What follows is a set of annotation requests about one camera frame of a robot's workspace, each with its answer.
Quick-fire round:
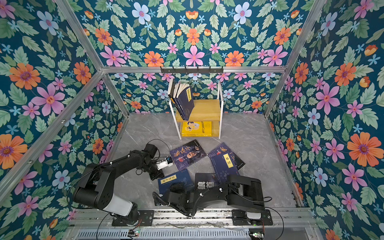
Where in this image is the dark illustrated cover book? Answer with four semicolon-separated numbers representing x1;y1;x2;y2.
170;140;207;171

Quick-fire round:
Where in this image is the yellow cartoon cover book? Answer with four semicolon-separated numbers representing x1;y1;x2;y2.
182;122;212;134

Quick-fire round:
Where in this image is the navy book yellow label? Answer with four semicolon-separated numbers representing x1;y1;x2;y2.
172;83;185;120

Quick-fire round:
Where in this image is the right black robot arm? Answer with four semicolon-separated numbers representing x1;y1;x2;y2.
153;173;272;226

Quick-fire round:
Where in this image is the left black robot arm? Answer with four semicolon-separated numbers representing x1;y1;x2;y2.
73;144;164;226

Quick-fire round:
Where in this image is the black wolf cover book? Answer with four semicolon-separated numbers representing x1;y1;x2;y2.
195;173;220;190

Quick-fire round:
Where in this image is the yellow book under shelf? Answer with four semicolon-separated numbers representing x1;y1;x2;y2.
182;133;212;138

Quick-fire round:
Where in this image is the purple book under right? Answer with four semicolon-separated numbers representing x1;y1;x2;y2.
208;143;246;170

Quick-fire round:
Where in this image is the black book on shelf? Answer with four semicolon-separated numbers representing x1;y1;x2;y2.
168;80;176;106

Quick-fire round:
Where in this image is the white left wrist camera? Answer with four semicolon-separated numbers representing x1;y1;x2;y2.
156;160;173;170

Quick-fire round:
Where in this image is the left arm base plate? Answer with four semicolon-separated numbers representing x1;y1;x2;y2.
112;209;155;227

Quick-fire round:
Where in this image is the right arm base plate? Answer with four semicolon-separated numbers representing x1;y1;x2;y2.
231;210;273;226

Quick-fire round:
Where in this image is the wooden shelf white frame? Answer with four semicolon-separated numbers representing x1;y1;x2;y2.
169;82;224;140

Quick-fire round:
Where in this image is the black hook rail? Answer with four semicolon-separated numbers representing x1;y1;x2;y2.
160;67;224;74

